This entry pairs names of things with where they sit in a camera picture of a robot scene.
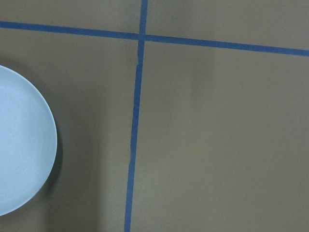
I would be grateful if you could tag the light blue plate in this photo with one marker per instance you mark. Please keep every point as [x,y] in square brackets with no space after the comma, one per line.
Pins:
[28,140]

